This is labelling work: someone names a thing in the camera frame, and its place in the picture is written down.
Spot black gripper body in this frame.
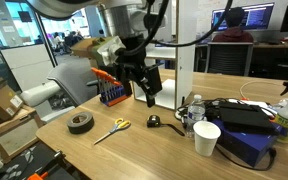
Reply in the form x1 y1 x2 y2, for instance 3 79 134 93
114 34 164 97

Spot yellow handled scissors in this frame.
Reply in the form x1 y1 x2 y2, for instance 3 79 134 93
93 117 132 146

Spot white wooden shelf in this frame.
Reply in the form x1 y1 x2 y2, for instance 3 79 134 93
132 0 198 111

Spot blue screwdriver stand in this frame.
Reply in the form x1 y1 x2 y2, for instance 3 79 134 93
98 81 132 108

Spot black yellow tape measure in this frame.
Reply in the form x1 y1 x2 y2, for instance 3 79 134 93
146 114 186 137

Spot clear plastic water bottle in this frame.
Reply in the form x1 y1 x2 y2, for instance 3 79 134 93
184 94 207 138

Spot gray office chair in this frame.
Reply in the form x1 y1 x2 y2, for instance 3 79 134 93
47 61 100 108

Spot black tape roll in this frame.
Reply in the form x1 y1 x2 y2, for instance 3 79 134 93
66 111 95 135

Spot white paper cup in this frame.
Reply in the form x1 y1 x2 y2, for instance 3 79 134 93
192 120 222 158

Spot black mesh chair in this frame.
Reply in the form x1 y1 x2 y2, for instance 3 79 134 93
204 41 254 77

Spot flat black device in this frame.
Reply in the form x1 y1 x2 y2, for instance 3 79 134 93
217 101 280 136

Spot person in red hoodie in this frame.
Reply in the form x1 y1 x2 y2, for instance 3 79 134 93
212 7 254 43

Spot white partition panel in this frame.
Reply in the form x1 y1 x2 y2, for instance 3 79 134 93
0 43 55 92

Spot blue cardboard box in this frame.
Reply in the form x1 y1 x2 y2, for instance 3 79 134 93
212 118 283 168

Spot black orange tool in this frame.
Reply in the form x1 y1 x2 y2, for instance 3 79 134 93
27 149 68 180

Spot wooden side cabinet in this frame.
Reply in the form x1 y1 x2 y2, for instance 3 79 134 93
0 105 47 164

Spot brown cardboard box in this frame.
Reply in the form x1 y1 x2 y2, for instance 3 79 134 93
0 77 25 128

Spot monitor showing code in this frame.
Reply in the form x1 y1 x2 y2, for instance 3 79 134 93
211 2 275 32

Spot orange handled screwdriver set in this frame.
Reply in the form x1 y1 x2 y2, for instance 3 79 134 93
91 67 122 87

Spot tan green wrist camera mount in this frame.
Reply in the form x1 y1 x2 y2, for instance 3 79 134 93
71 35 127 67

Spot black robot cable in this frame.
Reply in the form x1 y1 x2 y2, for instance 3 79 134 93
117 0 234 56

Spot thin white cable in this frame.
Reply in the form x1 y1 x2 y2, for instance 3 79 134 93
239 79 285 101

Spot black power cable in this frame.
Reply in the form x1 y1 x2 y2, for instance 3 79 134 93
215 146 278 172

